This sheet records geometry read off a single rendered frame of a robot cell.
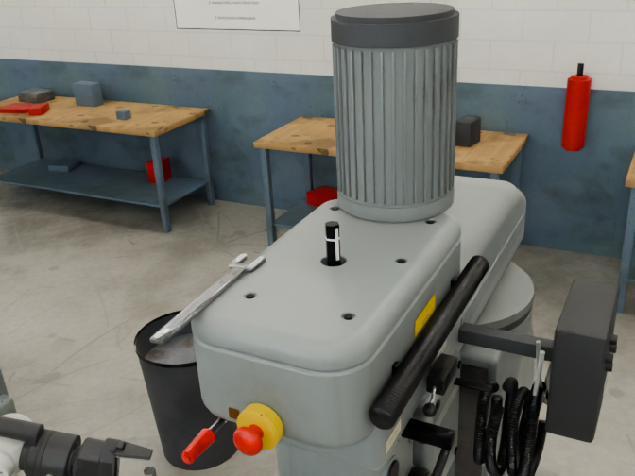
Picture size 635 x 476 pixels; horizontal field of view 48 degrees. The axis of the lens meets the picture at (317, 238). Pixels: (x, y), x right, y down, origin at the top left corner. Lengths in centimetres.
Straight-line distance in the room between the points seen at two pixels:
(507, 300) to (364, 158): 61
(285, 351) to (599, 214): 467
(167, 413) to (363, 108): 245
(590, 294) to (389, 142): 46
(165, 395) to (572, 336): 235
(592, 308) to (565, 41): 397
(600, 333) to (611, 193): 417
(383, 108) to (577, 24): 408
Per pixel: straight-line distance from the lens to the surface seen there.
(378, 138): 112
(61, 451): 137
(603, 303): 131
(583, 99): 507
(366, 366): 87
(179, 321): 91
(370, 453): 103
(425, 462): 132
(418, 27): 108
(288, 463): 118
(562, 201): 543
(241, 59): 611
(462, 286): 115
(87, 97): 683
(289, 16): 581
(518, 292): 166
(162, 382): 326
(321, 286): 97
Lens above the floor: 235
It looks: 24 degrees down
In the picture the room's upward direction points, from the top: 3 degrees counter-clockwise
